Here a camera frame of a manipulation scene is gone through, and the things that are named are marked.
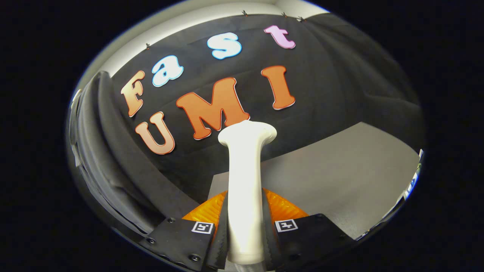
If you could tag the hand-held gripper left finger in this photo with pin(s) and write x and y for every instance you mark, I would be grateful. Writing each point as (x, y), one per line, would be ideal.
(177, 238)

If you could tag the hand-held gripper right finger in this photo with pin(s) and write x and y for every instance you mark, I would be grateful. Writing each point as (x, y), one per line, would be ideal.
(310, 238)

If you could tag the white garment steamer head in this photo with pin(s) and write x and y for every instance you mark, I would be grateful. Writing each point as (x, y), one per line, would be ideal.
(245, 181)

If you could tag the grey top drawer cabinet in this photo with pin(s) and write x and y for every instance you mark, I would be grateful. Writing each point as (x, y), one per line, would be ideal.
(340, 170)

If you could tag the row of black backdrop clips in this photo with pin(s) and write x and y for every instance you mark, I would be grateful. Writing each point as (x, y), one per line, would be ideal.
(245, 13)

